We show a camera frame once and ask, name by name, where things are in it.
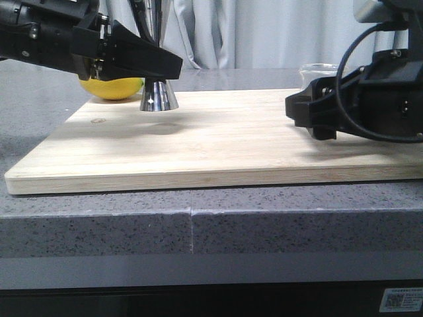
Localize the wooden cutting board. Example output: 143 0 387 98
5 89 422 195

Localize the glass beaker with liquid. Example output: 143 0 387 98
299 63 339 90

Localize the grey curtain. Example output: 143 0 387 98
163 1 367 69

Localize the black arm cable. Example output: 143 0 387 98
335 20 423 144

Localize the steel double jigger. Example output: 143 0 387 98
129 0 178 112

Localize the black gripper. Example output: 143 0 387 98
1 1 182 81
285 49 422 141

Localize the yellow lemon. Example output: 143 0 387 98
79 77 143 100

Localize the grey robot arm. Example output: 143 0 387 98
285 1 422 143

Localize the white QR code label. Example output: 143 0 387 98
379 287 422 313

